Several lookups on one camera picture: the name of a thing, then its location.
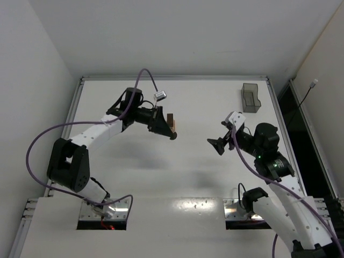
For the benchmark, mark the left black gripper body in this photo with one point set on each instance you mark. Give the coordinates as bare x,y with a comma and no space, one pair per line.
156,120

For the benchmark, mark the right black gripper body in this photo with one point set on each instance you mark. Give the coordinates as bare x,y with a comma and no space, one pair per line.
228,140

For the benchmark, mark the dark wood arch block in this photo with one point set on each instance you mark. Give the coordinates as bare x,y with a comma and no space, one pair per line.
170,119

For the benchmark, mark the smoky transparent plastic bin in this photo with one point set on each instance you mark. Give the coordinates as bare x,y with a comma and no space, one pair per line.
249,97

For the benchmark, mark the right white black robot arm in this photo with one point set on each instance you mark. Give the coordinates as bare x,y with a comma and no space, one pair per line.
298,225

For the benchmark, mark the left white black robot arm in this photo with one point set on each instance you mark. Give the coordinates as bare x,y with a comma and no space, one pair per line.
69,165

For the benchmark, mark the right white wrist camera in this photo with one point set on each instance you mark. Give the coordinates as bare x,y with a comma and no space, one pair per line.
236,118

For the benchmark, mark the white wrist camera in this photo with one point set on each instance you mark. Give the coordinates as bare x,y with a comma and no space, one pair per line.
159,96
236,118

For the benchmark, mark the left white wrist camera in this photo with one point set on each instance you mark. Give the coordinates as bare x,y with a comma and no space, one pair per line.
159,96

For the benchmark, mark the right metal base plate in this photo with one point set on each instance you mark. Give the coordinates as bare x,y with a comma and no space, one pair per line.
234,212

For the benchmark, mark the metal base plate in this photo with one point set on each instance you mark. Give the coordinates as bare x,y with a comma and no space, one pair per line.
234,212
114,212

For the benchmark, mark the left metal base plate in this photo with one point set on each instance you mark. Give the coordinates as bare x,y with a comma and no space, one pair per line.
114,212

